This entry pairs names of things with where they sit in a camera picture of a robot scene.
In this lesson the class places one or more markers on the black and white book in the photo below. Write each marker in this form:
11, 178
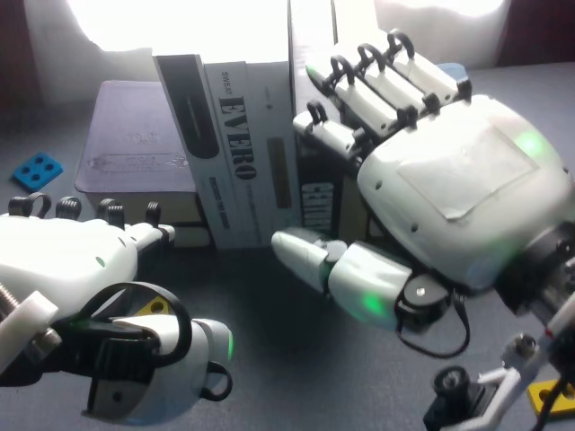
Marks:
188, 112
316, 197

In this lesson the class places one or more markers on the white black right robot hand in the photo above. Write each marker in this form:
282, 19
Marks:
458, 188

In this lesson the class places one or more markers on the black wrist camera white bracket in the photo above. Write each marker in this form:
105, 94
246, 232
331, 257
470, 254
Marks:
453, 386

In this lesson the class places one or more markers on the blue four-hole block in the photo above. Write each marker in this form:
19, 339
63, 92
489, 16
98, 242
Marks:
38, 169

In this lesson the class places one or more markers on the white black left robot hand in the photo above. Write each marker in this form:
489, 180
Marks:
67, 247

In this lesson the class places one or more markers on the light blue block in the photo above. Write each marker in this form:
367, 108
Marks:
451, 70

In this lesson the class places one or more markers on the yellow triangular holed block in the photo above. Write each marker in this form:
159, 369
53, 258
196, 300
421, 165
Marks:
155, 307

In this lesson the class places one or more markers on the yellow rectangular holed block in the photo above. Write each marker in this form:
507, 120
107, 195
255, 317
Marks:
539, 395

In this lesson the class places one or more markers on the thick purple book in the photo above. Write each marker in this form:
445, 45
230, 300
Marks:
130, 134

